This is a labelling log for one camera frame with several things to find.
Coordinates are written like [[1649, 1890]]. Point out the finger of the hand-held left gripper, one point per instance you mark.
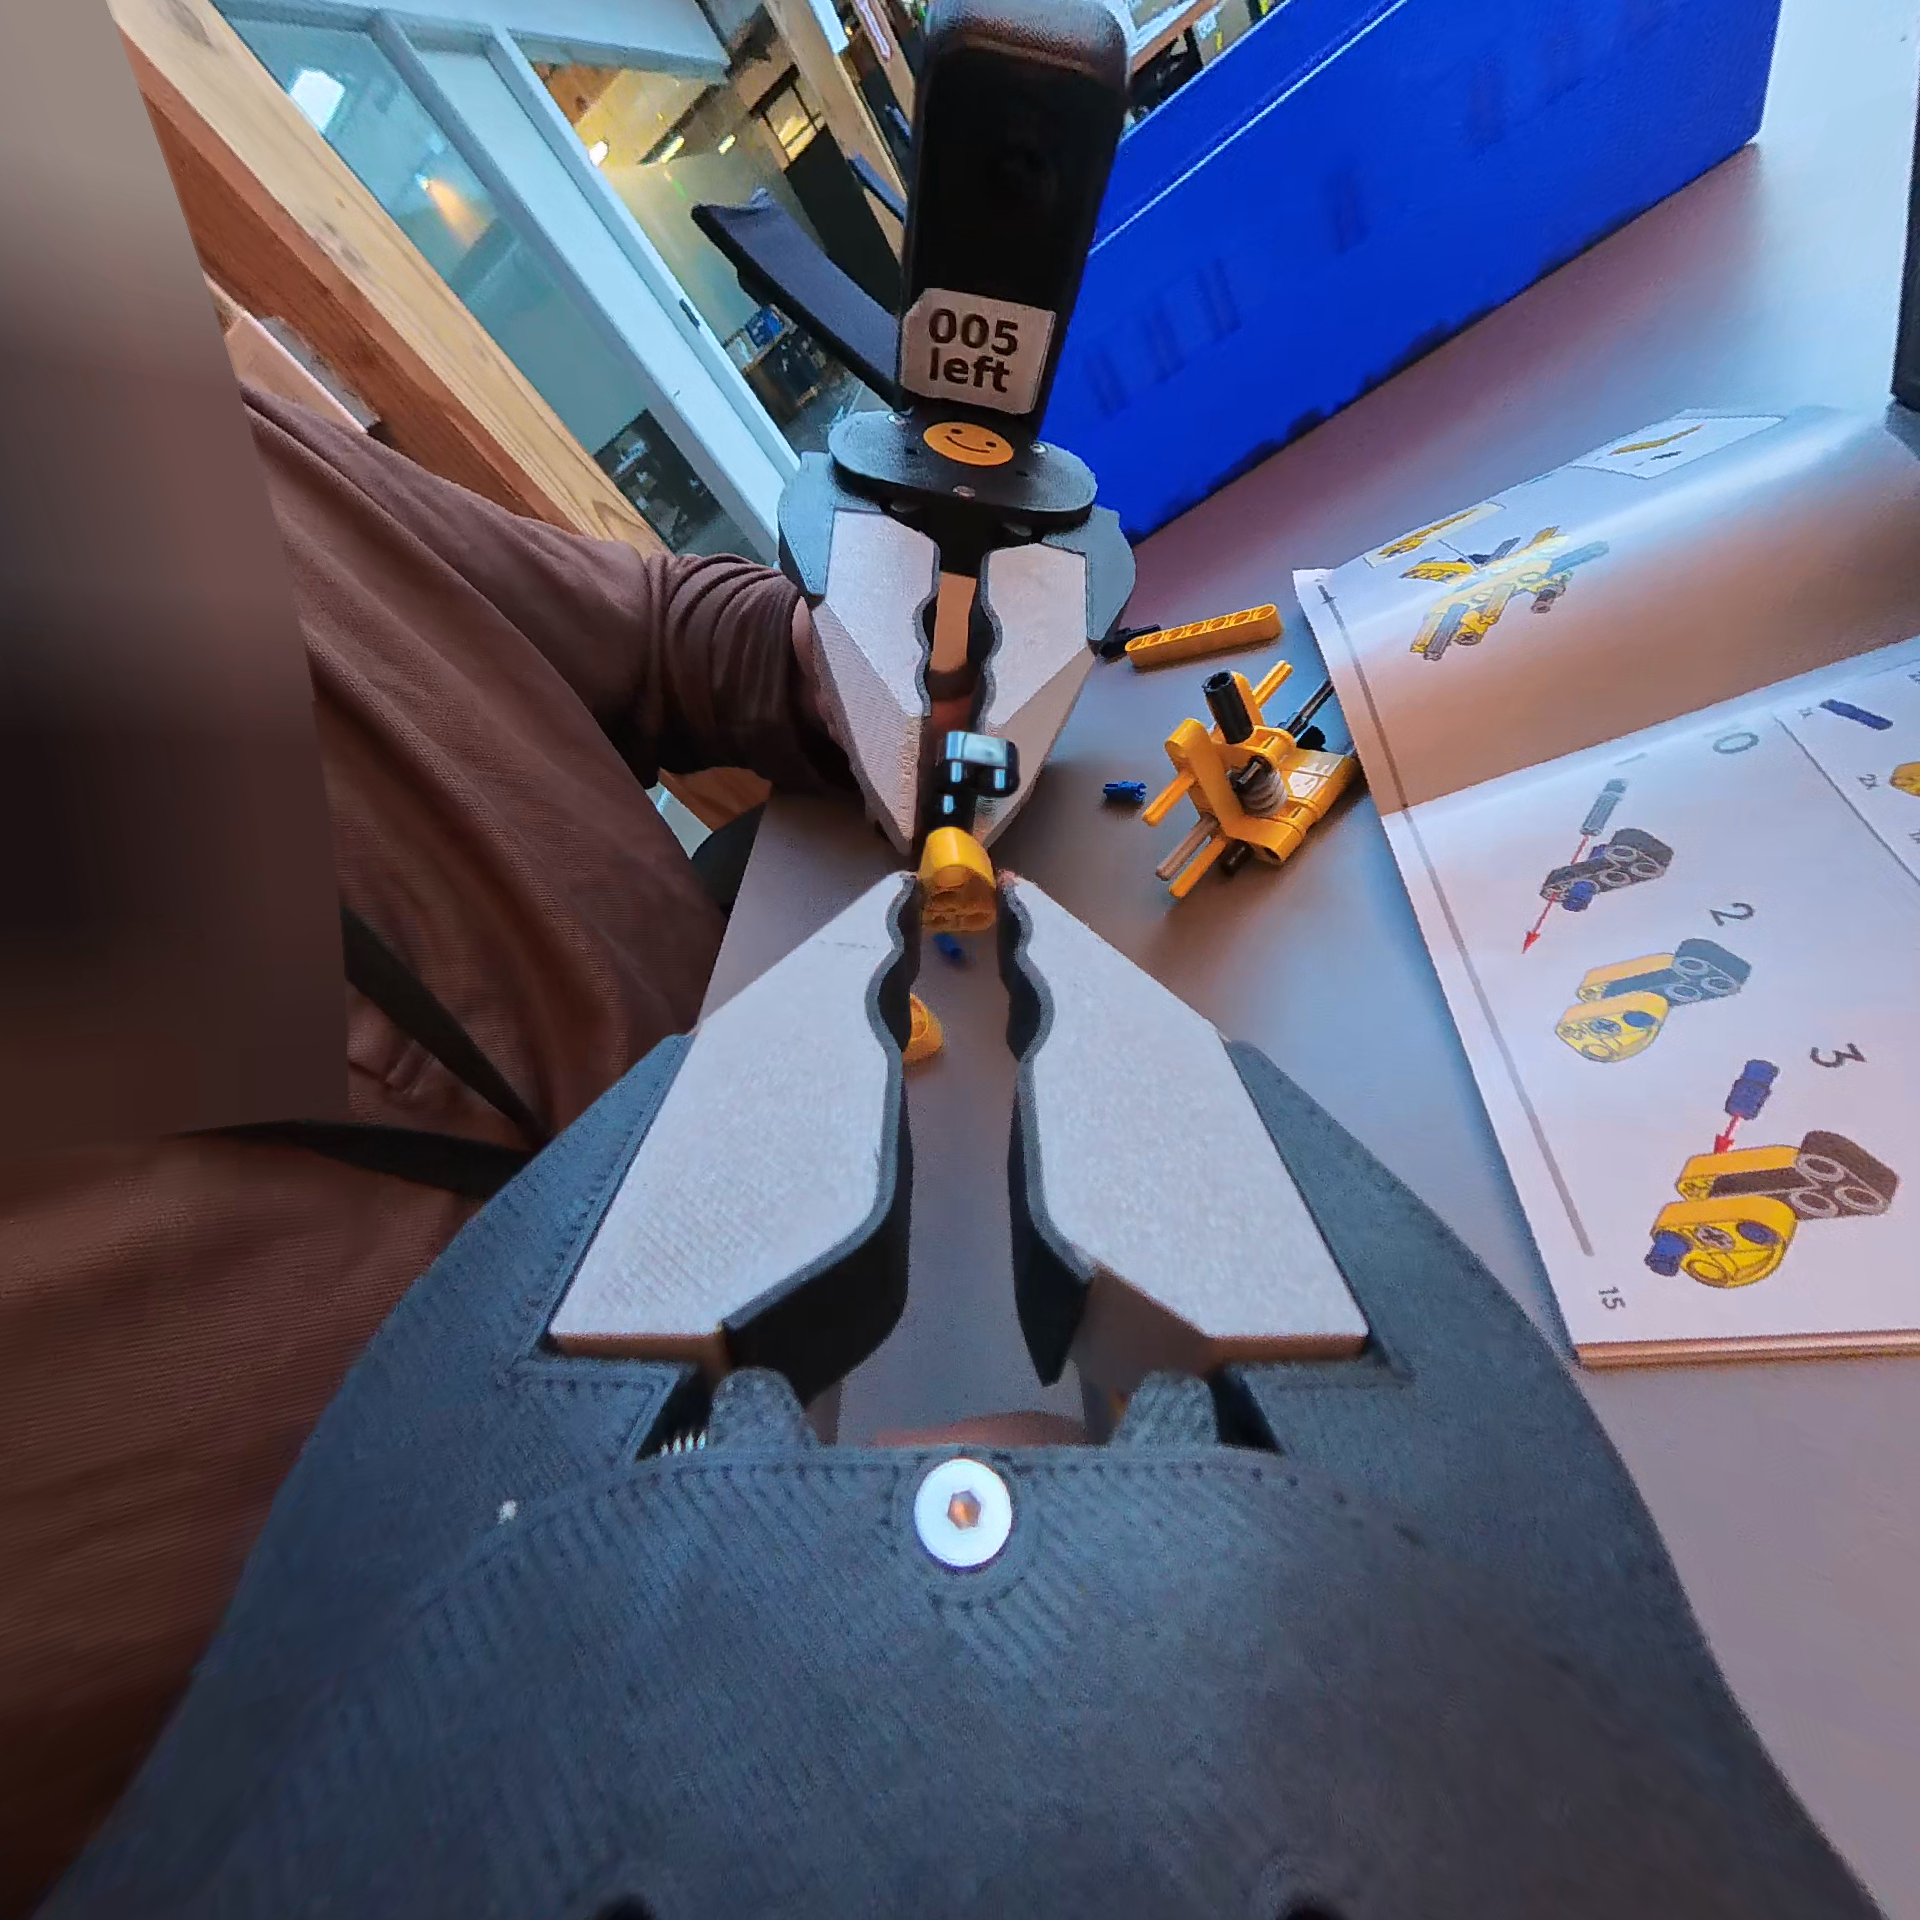
[[1042, 645], [868, 629]]

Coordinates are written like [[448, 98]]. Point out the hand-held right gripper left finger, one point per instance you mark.
[[735, 1170]]

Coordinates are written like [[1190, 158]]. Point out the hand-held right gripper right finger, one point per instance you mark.
[[1170, 1184]]

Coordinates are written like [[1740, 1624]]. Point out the black bent lego beam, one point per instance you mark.
[[984, 765]]

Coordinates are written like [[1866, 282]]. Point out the yellow curved lego panel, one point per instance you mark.
[[921, 1031], [955, 874]]

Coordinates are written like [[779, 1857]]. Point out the person's left forearm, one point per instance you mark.
[[675, 645]]

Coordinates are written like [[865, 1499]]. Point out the black lego pin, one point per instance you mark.
[[1127, 642]]

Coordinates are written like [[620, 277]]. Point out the long yellow lego beam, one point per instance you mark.
[[1200, 638]]

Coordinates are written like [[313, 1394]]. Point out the yellow lego assembly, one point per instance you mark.
[[1266, 781]]

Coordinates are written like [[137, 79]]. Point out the open lego instruction booklet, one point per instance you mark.
[[1650, 839]]

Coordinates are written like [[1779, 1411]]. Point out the large blue storage bin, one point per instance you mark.
[[1424, 194]]

